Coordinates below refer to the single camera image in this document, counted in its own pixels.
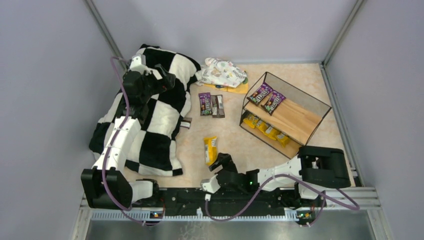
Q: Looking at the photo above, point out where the yellow M&M bag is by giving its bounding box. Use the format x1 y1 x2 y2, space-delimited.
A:
203 136 218 166

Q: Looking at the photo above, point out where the purple m&m bag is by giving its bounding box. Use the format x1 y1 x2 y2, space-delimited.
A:
246 82 274 106
198 92 212 116
261 90 286 116

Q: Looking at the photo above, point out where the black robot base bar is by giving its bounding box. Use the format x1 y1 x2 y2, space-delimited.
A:
132 187 327 218

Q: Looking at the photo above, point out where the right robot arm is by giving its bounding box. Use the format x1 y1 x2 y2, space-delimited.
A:
200 146 352 200

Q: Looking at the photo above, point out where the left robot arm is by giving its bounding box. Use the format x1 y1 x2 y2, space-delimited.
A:
81 64 176 211

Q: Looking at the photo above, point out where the yellow M&M bags lower shelf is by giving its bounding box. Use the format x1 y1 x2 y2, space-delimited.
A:
242 113 291 148

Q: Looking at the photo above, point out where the purple M&M bag on shelf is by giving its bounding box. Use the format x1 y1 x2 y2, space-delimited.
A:
246 82 274 106

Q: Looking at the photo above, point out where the purple M&M bag on table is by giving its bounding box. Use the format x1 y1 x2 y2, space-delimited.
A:
198 92 212 116

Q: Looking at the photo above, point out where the floral white cloth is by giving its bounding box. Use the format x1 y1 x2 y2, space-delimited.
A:
196 57 248 88

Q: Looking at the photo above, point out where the brown M&M bag on table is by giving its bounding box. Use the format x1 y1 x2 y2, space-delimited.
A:
210 94 225 118

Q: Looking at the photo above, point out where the black white checkered pillow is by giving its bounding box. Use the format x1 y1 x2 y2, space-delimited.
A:
88 43 202 177

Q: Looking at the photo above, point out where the yellow cloth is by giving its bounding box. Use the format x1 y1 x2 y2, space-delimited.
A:
203 83 249 94

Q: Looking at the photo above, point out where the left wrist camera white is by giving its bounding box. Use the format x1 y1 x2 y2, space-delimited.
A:
129 53 153 76

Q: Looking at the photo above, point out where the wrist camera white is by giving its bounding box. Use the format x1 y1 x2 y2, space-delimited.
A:
129 53 153 76
200 174 221 194

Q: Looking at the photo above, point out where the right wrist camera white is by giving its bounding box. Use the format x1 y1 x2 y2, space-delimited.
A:
200 174 221 194

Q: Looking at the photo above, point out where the white toothed rail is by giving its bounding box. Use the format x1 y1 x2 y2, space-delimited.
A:
92 207 299 222

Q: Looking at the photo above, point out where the black wire wooden shelf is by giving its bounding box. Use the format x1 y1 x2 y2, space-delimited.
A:
239 71 331 159

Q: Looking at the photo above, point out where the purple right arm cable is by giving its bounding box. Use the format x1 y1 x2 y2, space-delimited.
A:
204 173 361 223

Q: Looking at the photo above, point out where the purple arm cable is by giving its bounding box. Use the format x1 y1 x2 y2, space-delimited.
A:
101 56 160 227
204 173 361 223

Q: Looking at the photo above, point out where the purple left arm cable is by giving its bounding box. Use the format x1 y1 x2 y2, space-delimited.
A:
101 56 160 227

